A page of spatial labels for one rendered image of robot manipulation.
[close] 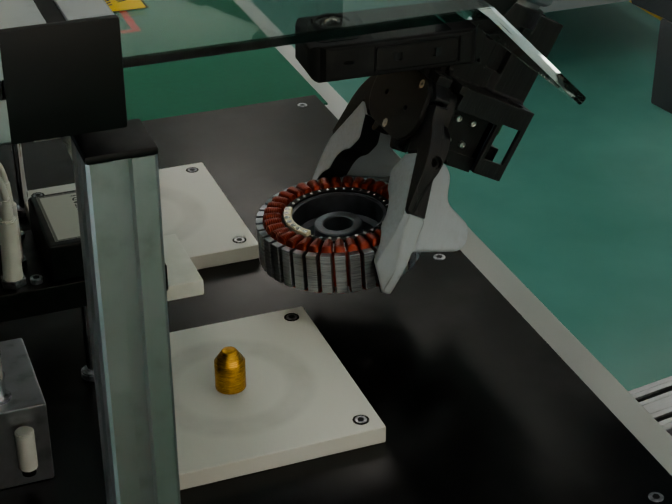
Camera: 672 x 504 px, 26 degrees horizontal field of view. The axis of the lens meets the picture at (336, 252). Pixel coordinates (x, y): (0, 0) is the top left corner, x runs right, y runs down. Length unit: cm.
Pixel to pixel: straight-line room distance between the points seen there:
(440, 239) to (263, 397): 16
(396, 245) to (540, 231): 182
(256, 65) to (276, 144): 23
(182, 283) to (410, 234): 17
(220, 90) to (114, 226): 82
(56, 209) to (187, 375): 16
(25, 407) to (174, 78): 66
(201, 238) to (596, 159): 202
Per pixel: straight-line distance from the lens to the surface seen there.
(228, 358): 90
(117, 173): 61
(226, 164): 123
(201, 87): 143
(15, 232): 80
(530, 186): 292
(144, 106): 139
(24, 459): 85
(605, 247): 272
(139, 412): 67
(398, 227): 93
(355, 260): 94
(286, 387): 92
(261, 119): 131
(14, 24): 56
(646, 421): 97
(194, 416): 90
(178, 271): 85
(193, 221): 111
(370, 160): 105
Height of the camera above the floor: 131
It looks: 29 degrees down
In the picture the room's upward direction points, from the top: straight up
